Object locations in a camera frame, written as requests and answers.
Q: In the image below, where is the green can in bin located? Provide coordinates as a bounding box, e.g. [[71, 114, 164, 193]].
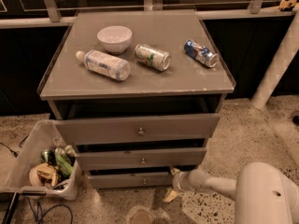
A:
[[54, 147, 73, 178]]

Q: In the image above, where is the grey drawer cabinet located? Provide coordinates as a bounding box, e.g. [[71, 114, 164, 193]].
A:
[[39, 10, 235, 177]]

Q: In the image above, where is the yellow object on ledge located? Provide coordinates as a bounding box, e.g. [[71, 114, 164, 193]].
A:
[[278, 0, 296, 11]]

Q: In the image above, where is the clear plastic bin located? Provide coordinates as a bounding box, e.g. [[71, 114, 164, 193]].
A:
[[0, 119, 81, 201]]

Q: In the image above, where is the metal railing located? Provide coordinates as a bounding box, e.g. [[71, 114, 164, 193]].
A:
[[0, 0, 298, 28]]

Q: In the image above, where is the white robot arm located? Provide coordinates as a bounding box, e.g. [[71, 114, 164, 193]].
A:
[[164, 162, 299, 224]]

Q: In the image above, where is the grey bottom drawer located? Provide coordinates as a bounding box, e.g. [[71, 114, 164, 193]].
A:
[[88, 172, 173, 189]]

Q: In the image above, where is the white bowl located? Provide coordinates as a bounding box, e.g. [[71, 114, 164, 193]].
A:
[[97, 26, 133, 54]]

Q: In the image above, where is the green white soda can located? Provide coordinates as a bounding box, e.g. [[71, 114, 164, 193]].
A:
[[134, 44, 171, 72]]

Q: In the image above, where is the blue cable on floor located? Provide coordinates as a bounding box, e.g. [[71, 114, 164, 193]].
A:
[[27, 197, 74, 224]]

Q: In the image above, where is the clear plastic bottle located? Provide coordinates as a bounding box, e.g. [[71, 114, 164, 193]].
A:
[[76, 49, 131, 81]]

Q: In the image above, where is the blue soda can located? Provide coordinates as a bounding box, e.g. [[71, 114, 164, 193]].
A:
[[184, 39, 219, 68]]

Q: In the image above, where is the grey middle drawer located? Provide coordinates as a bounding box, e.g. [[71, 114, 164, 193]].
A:
[[76, 147, 206, 171]]

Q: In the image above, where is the white slanted pole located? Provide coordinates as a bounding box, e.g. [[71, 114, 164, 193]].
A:
[[251, 12, 299, 109]]

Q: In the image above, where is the grey drawer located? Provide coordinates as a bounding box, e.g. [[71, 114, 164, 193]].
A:
[[76, 147, 206, 171], [88, 172, 173, 189], [54, 113, 220, 145]]

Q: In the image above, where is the grey top drawer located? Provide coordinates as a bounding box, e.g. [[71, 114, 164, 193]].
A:
[[54, 113, 220, 145]]

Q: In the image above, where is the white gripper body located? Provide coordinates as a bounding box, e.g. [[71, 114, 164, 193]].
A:
[[173, 172, 192, 192]]

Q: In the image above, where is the black cable on floor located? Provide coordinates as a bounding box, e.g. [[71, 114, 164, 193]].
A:
[[0, 133, 30, 158]]

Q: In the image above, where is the yellow snack bag in bin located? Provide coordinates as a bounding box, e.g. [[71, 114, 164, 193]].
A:
[[29, 162, 59, 188]]

